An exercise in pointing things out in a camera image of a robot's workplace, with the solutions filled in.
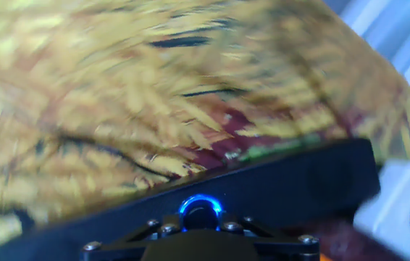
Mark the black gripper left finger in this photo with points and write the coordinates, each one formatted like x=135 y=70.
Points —
x=118 y=248

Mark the white box red mushroom button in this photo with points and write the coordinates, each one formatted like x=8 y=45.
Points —
x=389 y=217

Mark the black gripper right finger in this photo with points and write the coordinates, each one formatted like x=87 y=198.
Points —
x=288 y=250

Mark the blue-lit speaker knob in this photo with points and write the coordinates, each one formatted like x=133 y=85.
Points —
x=201 y=214

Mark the black speaker bar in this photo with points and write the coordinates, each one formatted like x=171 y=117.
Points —
x=281 y=188

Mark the painted wheatfield print cloth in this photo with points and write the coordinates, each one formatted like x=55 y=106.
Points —
x=118 y=90

